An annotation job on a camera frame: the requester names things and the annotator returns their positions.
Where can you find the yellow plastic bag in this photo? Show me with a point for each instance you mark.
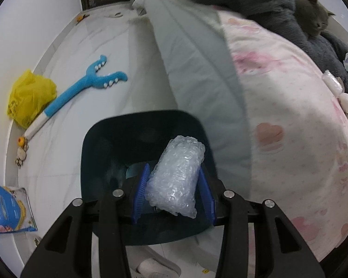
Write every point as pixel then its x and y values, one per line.
pixel 29 95

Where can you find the blue printed food bag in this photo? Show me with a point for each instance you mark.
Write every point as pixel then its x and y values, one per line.
pixel 8 208

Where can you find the pink printed bed sheet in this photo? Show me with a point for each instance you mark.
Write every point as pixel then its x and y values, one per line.
pixel 293 121

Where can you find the light grey mattress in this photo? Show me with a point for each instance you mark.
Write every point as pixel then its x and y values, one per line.
pixel 197 78

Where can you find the grey slipper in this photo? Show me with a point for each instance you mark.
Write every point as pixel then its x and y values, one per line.
pixel 156 268

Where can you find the dark teal trash bin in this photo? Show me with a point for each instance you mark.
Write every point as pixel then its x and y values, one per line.
pixel 119 139

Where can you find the small beige toy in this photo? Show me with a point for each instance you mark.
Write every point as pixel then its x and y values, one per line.
pixel 21 155

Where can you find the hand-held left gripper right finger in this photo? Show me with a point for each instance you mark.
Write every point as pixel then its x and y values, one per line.
pixel 207 199

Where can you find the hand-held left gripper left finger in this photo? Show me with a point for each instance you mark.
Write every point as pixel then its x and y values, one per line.
pixel 140 191

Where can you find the clear bubble wrap roll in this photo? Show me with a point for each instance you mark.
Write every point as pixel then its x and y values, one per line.
pixel 174 179

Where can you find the blue forked plush toy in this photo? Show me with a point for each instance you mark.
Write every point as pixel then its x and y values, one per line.
pixel 75 89

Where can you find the white flat insole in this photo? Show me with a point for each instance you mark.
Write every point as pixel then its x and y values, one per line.
pixel 116 14

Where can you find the grey cat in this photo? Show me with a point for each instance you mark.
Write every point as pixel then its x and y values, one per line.
pixel 310 17

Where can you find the small orange tool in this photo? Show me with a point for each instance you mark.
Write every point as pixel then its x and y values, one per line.
pixel 80 18

